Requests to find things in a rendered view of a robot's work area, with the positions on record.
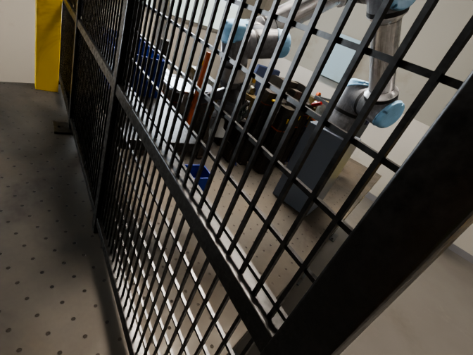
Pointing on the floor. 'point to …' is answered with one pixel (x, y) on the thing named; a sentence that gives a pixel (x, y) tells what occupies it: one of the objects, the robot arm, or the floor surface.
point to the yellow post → (47, 44)
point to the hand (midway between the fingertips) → (222, 134)
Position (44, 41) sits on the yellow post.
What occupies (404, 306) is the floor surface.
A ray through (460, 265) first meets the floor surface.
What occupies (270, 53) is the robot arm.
